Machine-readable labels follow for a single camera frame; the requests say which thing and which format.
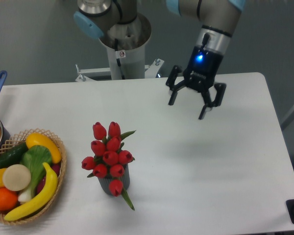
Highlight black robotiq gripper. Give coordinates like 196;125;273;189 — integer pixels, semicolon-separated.
166;46;226;120

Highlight red tulip bouquet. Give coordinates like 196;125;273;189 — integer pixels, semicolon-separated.
81;122;135;210

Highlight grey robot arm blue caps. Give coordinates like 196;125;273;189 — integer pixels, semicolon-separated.
73;0;245;119

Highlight dark grey ribbed vase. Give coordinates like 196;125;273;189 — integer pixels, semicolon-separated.
98;164;130;196

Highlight dark red vegetable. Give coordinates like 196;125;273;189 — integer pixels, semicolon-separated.
36;164;61;194

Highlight yellow squash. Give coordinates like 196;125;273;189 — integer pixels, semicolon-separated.
25;132;62;164

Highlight green bok choy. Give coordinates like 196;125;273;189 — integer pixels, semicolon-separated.
18;145;52;204

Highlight woven wicker basket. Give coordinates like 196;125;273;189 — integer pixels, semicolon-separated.
0;128;67;225

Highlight yellow banana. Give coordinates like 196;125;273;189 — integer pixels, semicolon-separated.
4;162;58;221

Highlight green cucumber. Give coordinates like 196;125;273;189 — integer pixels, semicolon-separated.
0;142;28;169

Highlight beige round slice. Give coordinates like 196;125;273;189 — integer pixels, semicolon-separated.
2;164;31;191

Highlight orange fruit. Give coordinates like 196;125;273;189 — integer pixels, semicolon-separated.
0;188;18;212

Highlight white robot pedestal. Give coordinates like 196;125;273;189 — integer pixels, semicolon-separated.
100;13;151;80

